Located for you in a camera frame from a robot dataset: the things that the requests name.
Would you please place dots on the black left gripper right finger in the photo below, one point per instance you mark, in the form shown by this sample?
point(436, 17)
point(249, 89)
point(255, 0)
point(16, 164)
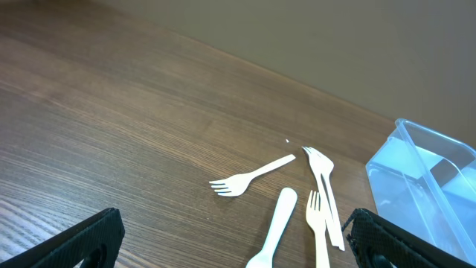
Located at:
point(376, 242)

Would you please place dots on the yellow plastic fork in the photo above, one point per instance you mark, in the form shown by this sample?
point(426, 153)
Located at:
point(316, 221)

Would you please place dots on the clear plastic container left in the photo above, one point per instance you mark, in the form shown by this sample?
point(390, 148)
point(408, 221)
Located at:
point(424, 182)

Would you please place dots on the light blue plastic fork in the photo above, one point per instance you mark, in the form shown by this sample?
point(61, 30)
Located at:
point(283, 210)

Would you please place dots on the white plastic fork small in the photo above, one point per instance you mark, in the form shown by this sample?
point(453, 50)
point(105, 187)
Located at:
point(236, 185)

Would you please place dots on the white plastic fork long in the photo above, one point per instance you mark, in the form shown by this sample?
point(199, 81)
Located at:
point(322, 168)

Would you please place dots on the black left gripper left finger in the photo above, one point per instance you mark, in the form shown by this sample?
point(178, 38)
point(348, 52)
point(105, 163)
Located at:
point(92, 243)

